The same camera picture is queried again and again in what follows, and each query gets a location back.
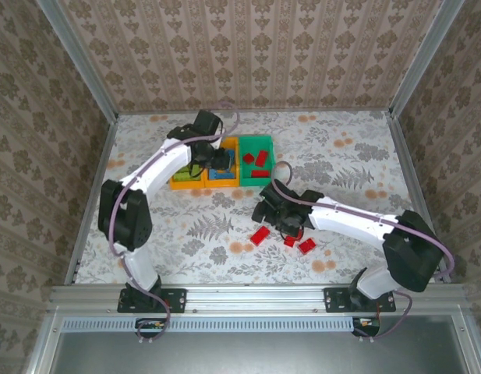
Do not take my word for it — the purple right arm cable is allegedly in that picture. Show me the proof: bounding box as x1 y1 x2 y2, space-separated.
271 161 455 344

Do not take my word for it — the aluminium corner post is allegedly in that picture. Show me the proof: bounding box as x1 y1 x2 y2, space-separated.
36 0 119 122
388 0 466 118

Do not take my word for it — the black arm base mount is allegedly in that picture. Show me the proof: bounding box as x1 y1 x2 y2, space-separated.
117 287 186 314
324 287 397 314

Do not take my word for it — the green plastic bin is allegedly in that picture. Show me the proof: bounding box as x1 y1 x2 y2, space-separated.
238 134 275 188

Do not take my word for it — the grey metal panel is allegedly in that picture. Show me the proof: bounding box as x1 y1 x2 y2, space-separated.
48 330 473 374

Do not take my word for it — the aluminium side rail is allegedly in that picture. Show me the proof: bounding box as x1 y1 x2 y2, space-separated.
385 112 452 284
64 115 119 284

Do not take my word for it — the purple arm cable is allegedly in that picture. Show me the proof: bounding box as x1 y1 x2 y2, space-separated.
271 161 455 344
108 101 242 346

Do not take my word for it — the slotted grey cable tray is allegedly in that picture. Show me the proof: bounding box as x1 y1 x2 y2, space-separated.
62 316 356 333

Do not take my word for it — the aluminium back rail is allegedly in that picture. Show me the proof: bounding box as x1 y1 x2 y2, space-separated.
117 108 391 115

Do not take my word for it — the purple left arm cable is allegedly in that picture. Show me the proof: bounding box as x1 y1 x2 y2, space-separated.
108 101 242 346

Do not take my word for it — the floral tablecloth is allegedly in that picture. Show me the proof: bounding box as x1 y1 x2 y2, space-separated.
74 111 436 285

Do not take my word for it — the aluminium front rail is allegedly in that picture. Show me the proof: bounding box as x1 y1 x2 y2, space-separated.
48 283 471 312

